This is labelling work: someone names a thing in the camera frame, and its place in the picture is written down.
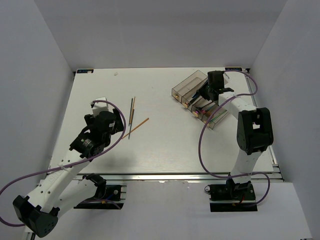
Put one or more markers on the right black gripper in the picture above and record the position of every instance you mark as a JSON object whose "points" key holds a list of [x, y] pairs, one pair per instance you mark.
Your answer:
{"points": [[201, 90]]}

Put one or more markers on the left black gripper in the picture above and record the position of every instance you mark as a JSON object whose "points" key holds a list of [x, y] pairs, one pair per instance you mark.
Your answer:
{"points": [[118, 126]]}

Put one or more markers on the black spoon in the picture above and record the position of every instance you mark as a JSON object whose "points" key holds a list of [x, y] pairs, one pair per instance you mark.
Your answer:
{"points": [[205, 105]]}

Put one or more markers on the black knife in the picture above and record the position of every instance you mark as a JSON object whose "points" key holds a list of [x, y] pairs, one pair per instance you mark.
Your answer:
{"points": [[191, 102]]}

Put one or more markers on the iridescent fork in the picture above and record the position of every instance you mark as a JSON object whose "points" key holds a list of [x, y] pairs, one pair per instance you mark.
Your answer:
{"points": [[218, 115]]}

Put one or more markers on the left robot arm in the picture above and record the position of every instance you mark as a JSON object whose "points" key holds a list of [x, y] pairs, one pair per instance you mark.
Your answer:
{"points": [[41, 209]]}

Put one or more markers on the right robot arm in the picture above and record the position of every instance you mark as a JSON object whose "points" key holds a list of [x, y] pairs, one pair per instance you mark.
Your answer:
{"points": [[254, 132]]}

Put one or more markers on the clear four-compartment organizer tray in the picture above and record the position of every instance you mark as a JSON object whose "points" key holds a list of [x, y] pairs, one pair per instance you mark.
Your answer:
{"points": [[184, 91]]}

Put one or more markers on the orange chopstick upright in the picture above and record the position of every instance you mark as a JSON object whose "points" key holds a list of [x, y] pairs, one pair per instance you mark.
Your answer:
{"points": [[134, 102]]}

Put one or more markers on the right blue label sticker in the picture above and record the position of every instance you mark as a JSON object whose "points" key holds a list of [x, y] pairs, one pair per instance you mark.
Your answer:
{"points": [[233, 69]]}

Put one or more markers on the blue label sticker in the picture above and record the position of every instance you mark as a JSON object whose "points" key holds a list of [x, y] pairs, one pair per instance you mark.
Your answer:
{"points": [[233, 69], [84, 71]]}

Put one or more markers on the orange chopstick diagonal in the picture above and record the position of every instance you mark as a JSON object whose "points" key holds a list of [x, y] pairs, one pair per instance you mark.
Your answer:
{"points": [[135, 128]]}

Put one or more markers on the left blue label sticker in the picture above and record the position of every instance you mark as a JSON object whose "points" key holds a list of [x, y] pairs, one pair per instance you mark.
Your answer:
{"points": [[84, 71]]}

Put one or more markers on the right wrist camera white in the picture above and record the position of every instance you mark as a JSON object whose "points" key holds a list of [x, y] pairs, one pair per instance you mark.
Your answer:
{"points": [[226, 77]]}

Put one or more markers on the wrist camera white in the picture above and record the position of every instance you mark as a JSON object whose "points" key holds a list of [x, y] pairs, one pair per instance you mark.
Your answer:
{"points": [[98, 107], [226, 77]]}

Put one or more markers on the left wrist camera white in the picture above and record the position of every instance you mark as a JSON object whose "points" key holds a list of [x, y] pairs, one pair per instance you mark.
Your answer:
{"points": [[98, 107]]}

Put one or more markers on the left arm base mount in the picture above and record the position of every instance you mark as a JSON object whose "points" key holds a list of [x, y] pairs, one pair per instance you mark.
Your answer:
{"points": [[107, 196]]}

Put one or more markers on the aluminium table rail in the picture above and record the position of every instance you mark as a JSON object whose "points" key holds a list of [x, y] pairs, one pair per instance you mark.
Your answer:
{"points": [[171, 177]]}

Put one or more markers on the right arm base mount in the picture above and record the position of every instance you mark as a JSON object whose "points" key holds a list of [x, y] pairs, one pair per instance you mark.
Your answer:
{"points": [[231, 197]]}

